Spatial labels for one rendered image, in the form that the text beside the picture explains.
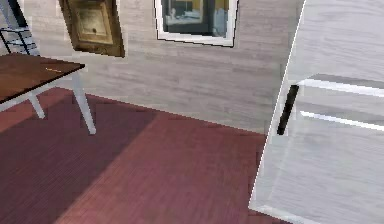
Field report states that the white framed picture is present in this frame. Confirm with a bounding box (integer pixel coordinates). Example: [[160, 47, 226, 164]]
[[153, 0, 240, 48]]

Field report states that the brown table with white legs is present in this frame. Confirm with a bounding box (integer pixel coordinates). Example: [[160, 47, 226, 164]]
[[0, 52, 98, 136]]

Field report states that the black metal chair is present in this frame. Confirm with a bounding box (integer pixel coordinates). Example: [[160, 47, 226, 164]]
[[0, 0, 41, 57]]

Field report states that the black door handle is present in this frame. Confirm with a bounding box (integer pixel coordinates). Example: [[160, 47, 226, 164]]
[[276, 84, 300, 136]]

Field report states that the gold framed picture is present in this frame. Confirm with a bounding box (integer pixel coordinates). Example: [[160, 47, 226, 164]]
[[58, 0, 126, 59]]

